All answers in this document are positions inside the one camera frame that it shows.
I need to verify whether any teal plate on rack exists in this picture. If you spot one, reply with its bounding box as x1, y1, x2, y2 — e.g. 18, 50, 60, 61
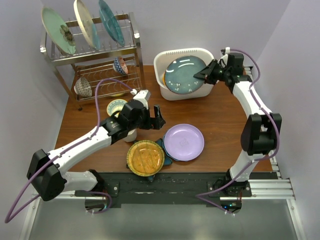
98, 0, 125, 47

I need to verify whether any grey patterned bowl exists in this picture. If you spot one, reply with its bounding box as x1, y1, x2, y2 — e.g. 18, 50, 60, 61
73, 76, 93, 98

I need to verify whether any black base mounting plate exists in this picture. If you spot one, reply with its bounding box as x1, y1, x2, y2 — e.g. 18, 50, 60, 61
66, 171, 253, 210

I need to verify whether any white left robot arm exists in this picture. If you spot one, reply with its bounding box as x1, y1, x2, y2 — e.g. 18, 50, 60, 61
27, 100, 166, 201

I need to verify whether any orange dotted scalloped plate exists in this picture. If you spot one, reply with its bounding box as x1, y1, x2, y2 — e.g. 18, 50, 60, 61
162, 72, 166, 86

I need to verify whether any white ceramic mug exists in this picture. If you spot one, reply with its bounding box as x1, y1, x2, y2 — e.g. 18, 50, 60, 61
123, 129, 137, 143

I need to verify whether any orange woven pattern plate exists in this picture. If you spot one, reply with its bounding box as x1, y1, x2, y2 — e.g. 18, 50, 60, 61
126, 140, 165, 177

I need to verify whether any yellow blue patterned saucer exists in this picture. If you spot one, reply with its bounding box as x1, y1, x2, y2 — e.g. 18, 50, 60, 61
106, 98, 127, 117

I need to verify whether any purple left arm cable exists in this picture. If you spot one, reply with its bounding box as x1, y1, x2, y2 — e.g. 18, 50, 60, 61
4, 78, 137, 224

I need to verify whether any white plastic bin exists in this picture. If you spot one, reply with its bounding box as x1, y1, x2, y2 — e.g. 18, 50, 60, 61
153, 47, 214, 101

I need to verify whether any stainless steel dish rack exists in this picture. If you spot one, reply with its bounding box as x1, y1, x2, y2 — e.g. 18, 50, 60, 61
40, 12, 146, 111

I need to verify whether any lilac purple plate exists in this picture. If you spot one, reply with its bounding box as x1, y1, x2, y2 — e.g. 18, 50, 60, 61
165, 123, 205, 161

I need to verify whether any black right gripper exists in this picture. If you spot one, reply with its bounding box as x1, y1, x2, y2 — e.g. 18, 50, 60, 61
194, 58, 231, 85

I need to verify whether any dark blue bottom plate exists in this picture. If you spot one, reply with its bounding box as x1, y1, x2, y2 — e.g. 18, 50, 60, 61
165, 55, 206, 95

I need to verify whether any cream plate on rack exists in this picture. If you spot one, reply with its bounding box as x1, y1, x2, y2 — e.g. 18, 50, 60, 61
73, 0, 100, 50

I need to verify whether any dark blue star plate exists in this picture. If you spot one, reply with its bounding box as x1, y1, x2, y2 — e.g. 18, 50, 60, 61
147, 138, 173, 183

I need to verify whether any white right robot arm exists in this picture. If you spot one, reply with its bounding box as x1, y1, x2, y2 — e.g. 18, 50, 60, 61
194, 48, 282, 197

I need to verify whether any blue white patterned bowl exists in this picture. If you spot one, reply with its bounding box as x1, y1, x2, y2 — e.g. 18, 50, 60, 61
113, 56, 129, 75

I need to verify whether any aluminium frame rail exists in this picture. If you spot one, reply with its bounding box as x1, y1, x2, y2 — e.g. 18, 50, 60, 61
243, 66, 307, 240

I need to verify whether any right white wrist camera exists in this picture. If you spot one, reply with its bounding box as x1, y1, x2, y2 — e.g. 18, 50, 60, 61
218, 47, 231, 68

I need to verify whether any mint flower plate on rack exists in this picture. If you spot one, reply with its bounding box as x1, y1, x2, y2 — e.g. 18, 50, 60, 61
41, 7, 76, 55

